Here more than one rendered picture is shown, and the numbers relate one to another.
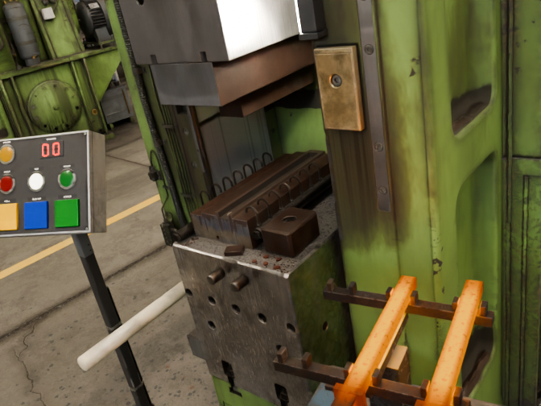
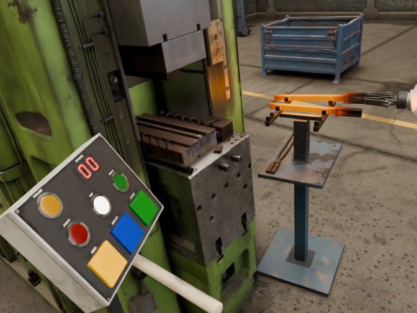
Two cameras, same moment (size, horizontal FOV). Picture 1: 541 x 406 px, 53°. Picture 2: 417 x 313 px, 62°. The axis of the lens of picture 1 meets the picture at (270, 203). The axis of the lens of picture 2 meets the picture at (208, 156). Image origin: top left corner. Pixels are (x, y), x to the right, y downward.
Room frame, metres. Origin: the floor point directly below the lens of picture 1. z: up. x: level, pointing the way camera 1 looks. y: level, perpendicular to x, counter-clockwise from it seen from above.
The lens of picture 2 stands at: (1.17, 1.32, 1.56)
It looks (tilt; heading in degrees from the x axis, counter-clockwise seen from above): 29 degrees down; 270
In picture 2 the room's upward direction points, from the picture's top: 8 degrees counter-clockwise
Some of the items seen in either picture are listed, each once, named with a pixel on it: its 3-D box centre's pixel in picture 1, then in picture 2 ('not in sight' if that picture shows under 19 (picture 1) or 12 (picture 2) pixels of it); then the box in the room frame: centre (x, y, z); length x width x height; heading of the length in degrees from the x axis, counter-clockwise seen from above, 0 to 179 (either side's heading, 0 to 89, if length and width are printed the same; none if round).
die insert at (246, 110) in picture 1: (267, 86); (145, 66); (1.37, -0.05, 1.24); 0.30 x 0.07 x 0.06; 137
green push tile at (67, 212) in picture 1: (68, 213); (143, 208); (1.37, 0.55, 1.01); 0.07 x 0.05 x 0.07; 72
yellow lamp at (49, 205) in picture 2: (6, 154); (49, 205); (1.51, 0.71, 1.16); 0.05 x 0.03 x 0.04; 47
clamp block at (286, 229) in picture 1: (291, 231); (216, 128); (1.12, -0.04, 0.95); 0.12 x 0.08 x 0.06; 137
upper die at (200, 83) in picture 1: (245, 60); (143, 48); (1.36, -0.01, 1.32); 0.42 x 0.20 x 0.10; 137
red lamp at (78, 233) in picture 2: (6, 184); (78, 233); (1.47, 0.73, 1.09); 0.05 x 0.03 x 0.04; 47
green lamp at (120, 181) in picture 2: (67, 178); (120, 182); (1.41, 0.53, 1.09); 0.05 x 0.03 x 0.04; 47
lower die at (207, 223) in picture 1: (270, 192); (162, 136); (1.36, -0.01, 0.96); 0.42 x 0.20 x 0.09; 137
